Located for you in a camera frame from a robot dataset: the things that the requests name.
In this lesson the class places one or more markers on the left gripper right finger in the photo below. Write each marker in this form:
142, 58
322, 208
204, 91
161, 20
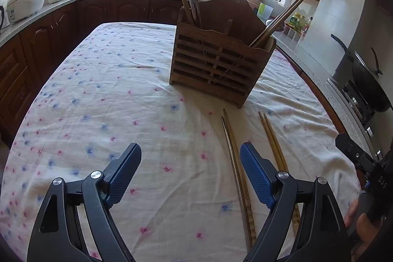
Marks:
321, 234

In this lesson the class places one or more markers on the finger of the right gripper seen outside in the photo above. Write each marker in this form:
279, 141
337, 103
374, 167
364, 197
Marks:
354, 153

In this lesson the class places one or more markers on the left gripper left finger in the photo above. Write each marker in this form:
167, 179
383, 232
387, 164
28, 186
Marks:
57, 233

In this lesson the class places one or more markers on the silver spoon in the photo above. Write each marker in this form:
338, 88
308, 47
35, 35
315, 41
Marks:
272, 25

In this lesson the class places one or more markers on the person's right hand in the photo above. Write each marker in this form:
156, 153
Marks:
365, 229

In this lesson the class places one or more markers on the gas stove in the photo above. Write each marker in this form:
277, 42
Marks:
359, 111

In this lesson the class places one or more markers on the black wok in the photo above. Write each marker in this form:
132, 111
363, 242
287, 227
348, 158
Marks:
365, 79

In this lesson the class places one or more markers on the white floral tablecloth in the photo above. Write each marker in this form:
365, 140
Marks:
182, 203

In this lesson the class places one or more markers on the oil bottles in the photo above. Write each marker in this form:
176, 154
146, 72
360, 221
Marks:
299, 23

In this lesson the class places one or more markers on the wooden utensil holder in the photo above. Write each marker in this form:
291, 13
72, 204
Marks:
218, 57

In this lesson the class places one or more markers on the green lid white container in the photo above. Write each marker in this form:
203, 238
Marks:
264, 12

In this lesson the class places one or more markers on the white red rice cooker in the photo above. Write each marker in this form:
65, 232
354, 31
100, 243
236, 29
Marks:
20, 9

